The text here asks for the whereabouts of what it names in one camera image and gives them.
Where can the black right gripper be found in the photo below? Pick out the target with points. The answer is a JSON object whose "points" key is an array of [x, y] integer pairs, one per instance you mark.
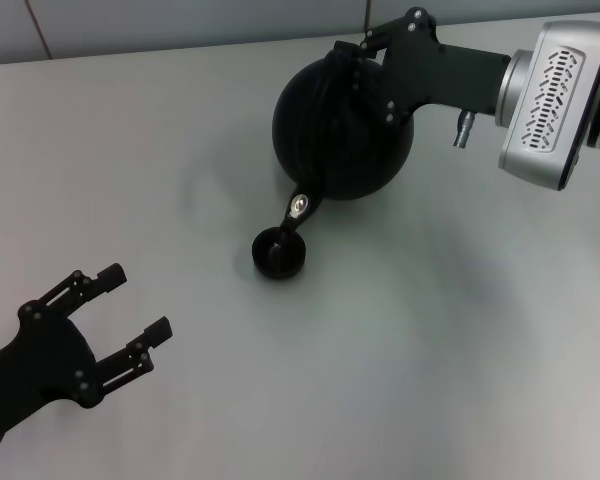
{"points": [[430, 70]]}

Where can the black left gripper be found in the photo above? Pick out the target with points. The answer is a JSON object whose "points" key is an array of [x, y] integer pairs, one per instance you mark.
{"points": [[45, 365]]}

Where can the black round teapot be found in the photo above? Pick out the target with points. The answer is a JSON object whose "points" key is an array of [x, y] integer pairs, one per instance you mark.
{"points": [[330, 150]]}

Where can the small black teacup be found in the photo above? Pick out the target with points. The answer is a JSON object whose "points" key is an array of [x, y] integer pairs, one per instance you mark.
{"points": [[285, 265]]}

